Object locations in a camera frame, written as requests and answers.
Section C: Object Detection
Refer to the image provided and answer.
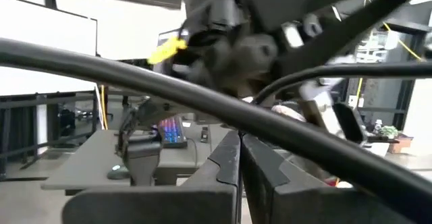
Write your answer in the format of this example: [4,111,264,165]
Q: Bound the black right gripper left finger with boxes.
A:
[62,131,242,224]

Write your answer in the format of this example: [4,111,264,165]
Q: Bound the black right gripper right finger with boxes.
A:
[242,134,418,224]

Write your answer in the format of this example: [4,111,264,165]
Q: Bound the black cord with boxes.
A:
[0,36,432,224]

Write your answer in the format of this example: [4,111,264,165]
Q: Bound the computer mouse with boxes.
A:
[107,164,132,180]

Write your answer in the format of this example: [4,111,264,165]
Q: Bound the yellow tag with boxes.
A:
[147,36,188,65]

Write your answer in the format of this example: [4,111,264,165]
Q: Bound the backlit keyboard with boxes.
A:
[157,115,188,149]

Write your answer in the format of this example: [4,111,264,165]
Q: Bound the grey desk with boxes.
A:
[40,122,234,196]

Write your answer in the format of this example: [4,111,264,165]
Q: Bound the potted plant terracotta pot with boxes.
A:
[379,125,414,155]

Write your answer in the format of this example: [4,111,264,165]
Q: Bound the white outlet box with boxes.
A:
[348,94,365,109]

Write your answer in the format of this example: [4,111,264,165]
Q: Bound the black metal railing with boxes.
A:
[0,90,99,181]

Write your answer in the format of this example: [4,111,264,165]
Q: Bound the whiteboard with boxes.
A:
[0,0,99,96]

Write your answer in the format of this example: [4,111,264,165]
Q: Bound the yellow cable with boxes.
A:
[97,0,109,130]

